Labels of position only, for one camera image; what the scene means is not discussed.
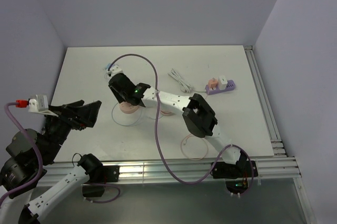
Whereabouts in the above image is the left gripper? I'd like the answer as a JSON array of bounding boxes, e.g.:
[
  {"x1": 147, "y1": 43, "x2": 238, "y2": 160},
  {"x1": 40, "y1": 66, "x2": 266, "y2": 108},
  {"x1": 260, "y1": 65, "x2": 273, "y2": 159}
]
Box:
[{"x1": 42, "y1": 99, "x2": 102, "y2": 162}]

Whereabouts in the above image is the pink round power socket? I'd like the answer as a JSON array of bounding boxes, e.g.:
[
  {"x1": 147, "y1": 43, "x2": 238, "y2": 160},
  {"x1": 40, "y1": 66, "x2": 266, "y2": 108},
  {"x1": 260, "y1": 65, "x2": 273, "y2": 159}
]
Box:
[{"x1": 119, "y1": 102, "x2": 138, "y2": 114}]

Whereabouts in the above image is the pink thin cable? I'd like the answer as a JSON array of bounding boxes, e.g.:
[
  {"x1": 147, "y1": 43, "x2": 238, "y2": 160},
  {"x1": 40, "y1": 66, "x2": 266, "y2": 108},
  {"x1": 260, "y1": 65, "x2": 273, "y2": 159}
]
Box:
[{"x1": 180, "y1": 89, "x2": 211, "y2": 161}]

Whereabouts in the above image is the pink charger plug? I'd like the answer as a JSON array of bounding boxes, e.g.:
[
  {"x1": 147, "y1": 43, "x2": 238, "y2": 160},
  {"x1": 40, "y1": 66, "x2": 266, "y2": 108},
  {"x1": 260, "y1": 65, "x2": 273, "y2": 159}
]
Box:
[{"x1": 207, "y1": 78, "x2": 218, "y2": 90}]

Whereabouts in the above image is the white 80W charger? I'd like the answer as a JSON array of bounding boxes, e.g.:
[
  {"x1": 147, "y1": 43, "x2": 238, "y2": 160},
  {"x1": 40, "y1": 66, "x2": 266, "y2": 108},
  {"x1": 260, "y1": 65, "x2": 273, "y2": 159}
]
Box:
[{"x1": 217, "y1": 75, "x2": 227, "y2": 90}]

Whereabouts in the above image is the purple power strip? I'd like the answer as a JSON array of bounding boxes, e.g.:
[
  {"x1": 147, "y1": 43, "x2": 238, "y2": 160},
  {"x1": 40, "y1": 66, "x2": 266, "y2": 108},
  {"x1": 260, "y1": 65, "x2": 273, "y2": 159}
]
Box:
[{"x1": 205, "y1": 79, "x2": 237, "y2": 95}]

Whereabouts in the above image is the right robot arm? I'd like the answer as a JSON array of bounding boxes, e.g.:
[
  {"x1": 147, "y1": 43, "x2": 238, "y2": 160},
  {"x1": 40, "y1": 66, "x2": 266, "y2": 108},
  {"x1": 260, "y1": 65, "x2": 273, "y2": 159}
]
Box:
[{"x1": 108, "y1": 73, "x2": 247, "y2": 177}]

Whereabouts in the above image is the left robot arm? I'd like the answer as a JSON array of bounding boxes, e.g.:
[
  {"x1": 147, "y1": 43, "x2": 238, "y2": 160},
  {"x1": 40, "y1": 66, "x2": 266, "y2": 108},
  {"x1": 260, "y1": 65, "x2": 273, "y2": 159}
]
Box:
[{"x1": 1, "y1": 95, "x2": 103, "y2": 223}]

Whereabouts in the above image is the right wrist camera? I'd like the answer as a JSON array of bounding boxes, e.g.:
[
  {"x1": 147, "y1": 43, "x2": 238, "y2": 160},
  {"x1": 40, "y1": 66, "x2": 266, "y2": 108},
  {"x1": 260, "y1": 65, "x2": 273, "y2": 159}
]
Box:
[{"x1": 106, "y1": 64, "x2": 123, "y2": 77}]

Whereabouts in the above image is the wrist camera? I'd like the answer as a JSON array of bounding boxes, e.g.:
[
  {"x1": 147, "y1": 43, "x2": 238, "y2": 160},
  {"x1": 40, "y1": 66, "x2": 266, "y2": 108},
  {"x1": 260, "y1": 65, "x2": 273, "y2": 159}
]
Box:
[
  {"x1": 106, "y1": 64, "x2": 123, "y2": 77},
  {"x1": 15, "y1": 94, "x2": 58, "y2": 117}
]

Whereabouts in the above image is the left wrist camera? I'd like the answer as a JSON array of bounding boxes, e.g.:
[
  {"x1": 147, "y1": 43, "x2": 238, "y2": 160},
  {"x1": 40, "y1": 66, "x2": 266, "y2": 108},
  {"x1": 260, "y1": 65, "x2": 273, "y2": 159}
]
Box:
[{"x1": 15, "y1": 94, "x2": 58, "y2": 117}]

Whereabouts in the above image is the white power strip cord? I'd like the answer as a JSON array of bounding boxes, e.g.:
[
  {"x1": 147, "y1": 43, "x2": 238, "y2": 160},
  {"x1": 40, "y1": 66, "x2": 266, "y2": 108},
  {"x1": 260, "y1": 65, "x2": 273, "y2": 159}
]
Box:
[{"x1": 168, "y1": 68, "x2": 207, "y2": 93}]

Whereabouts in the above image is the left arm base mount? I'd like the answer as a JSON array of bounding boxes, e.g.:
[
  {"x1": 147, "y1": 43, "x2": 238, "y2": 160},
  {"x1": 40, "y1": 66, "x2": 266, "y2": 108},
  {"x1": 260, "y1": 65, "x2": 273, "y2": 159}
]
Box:
[{"x1": 82, "y1": 165, "x2": 121, "y2": 203}]

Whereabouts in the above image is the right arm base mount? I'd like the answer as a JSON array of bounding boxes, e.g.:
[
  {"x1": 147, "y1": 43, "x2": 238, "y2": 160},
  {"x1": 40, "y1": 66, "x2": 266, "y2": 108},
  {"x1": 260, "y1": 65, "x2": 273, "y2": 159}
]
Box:
[{"x1": 211, "y1": 160, "x2": 259, "y2": 194}]

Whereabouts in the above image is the aluminium right rail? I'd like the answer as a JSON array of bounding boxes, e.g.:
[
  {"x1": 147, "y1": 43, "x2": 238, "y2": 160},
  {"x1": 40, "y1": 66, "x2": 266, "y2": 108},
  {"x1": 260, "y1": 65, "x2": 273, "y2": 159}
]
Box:
[{"x1": 244, "y1": 46, "x2": 288, "y2": 158}]

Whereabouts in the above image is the aluminium rail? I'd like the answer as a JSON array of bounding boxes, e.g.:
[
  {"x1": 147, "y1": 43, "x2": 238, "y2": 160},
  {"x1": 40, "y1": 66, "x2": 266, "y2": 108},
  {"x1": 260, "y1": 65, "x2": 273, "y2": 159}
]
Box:
[
  {"x1": 37, "y1": 157, "x2": 301, "y2": 187},
  {"x1": 244, "y1": 46, "x2": 288, "y2": 158}
]

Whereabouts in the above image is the aluminium front rail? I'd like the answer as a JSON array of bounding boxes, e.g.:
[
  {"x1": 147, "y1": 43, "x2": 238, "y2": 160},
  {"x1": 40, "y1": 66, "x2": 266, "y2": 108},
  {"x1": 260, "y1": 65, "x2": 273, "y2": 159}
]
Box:
[{"x1": 37, "y1": 157, "x2": 301, "y2": 187}]

